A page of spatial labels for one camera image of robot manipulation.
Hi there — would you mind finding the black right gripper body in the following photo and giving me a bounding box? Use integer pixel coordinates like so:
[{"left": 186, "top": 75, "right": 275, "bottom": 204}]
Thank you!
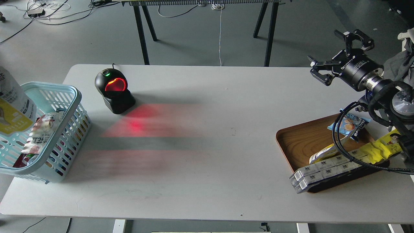
[{"left": 333, "top": 49, "right": 384, "bottom": 92}]

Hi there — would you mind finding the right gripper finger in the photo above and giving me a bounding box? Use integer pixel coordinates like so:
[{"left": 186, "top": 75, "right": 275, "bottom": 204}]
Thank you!
[
  {"left": 334, "top": 29, "right": 375, "bottom": 57},
  {"left": 307, "top": 55, "right": 342, "bottom": 86}
]

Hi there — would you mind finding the black table frame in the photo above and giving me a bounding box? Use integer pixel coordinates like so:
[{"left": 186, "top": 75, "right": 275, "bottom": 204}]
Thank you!
[{"left": 123, "top": 0, "right": 281, "bottom": 67}]

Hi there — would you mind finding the white hanging cable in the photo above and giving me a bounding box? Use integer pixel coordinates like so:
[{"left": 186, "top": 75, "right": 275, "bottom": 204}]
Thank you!
[{"left": 212, "top": 3, "right": 225, "bottom": 66}]

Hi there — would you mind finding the clear white snack box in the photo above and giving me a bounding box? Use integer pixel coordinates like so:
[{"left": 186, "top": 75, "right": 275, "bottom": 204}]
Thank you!
[{"left": 289, "top": 155, "right": 374, "bottom": 194}]

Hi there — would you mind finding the black power adapter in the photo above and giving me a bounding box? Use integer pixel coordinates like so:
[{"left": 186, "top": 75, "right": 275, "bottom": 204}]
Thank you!
[{"left": 27, "top": 8, "right": 45, "bottom": 17}]

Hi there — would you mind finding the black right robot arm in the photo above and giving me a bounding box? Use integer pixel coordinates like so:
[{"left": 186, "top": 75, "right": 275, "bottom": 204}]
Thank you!
[{"left": 308, "top": 29, "right": 413, "bottom": 175}]

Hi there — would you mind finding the red white snack bag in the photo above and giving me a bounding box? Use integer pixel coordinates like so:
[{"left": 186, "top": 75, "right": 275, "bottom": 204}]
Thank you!
[{"left": 13, "top": 111, "right": 65, "bottom": 168}]

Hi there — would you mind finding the black barcode scanner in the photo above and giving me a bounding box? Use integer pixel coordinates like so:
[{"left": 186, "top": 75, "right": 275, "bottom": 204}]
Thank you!
[{"left": 94, "top": 68, "right": 136, "bottom": 115}]

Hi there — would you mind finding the wooden tray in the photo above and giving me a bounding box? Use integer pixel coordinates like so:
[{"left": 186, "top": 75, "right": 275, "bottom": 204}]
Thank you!
[{"left": 275, "top": 114, "right": 379, "bottom": 193}]

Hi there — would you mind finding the yellow white snack bag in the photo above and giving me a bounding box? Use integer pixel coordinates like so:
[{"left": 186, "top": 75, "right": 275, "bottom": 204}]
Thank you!
[{"left": 309, "top": 144, "right": 340, "bottom": 165}]

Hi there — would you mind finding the yellow white snack pouch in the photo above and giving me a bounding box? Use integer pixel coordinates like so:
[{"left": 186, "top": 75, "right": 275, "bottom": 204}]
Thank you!
[{"left": 0, "top": 67, "right": 37, "bottom": 136}]

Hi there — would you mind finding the grey cloth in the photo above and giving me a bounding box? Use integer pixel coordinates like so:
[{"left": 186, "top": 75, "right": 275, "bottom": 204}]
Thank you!
[{"left": 383, "top": 38, "right": 414, "bottom": 87}]

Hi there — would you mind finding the yellow cartoon snack bag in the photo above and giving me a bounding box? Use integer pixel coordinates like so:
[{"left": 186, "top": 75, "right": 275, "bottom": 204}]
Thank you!
[{"left": 358, "top": 129, "right": 402, "bottom": 165}]

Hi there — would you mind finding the blue snack packet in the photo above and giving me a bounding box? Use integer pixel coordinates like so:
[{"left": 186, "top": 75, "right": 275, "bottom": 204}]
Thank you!
[{"left": 327, "top": 113, "right": 371, "bottom": 142}]

